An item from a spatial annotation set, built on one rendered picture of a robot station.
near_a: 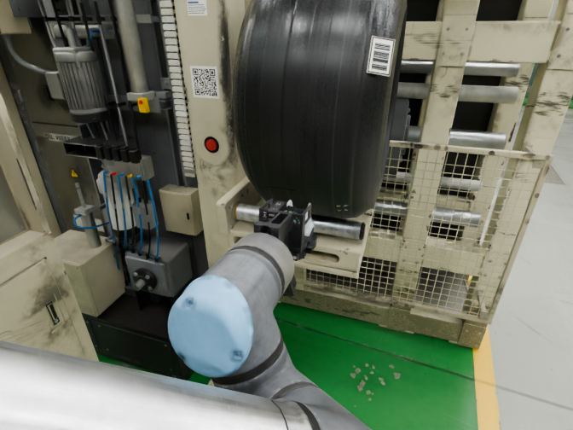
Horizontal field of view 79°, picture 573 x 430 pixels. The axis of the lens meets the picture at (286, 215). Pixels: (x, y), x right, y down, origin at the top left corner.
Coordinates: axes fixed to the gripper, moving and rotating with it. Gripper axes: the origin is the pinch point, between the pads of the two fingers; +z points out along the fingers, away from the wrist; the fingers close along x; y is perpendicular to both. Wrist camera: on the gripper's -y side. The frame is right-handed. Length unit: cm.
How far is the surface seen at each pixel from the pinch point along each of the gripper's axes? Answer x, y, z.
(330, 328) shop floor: 4, -91, 85
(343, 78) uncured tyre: -4.7, 26.1, 2.7
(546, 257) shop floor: -118, -79, 190
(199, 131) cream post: 36.3, 11.3, 23.7
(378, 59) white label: -9.9, 29.2, 4.9
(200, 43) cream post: 33, 33, 21
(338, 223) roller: -4.1, -7.0, 19.1
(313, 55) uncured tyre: 0.8, 29.4, 3.5
